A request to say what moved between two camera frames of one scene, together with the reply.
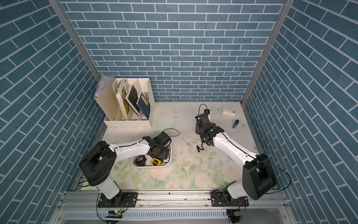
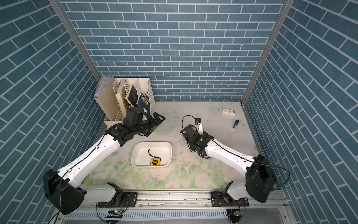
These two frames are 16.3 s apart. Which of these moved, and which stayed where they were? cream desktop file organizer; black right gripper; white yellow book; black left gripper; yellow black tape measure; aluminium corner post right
Moved: black right gripper; black left gripper
Stayed: yellow black tape measure; white yellow book; aluminium corner post right; cream desktop file organizer
